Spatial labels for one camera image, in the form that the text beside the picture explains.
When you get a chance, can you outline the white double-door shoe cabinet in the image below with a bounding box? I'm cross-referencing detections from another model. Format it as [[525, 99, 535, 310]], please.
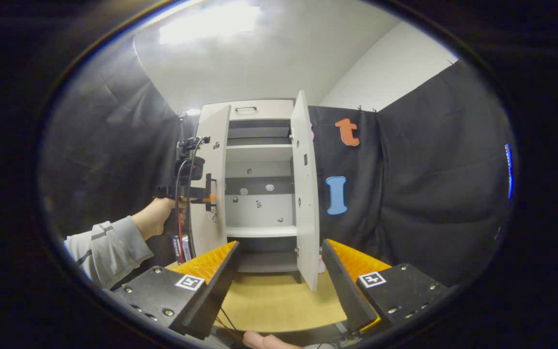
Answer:
[[200, 99, 305, 284]]

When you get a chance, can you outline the white shoe cabinet door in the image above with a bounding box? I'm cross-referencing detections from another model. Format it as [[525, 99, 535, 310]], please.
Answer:
[[290, 90, 321, 291], [189, 104, 232, 257]]

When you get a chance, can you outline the black backdrop cloth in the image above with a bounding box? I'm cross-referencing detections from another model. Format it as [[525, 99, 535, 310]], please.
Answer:
[[39, 39, 517, 286]]

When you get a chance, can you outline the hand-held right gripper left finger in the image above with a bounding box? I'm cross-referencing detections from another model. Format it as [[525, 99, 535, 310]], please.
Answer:
[[113, 241, 242, 340]]

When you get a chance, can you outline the white cabinet drawer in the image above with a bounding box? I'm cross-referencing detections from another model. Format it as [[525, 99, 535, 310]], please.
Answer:
[[201, 99, 295, 122]]

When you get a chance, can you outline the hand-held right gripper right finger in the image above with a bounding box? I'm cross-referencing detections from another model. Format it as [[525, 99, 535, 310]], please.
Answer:
[[320, 238, 450, 335]]

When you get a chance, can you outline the ceiling light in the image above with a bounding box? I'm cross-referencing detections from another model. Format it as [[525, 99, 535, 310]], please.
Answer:
[[159, 5, 261, 45]]

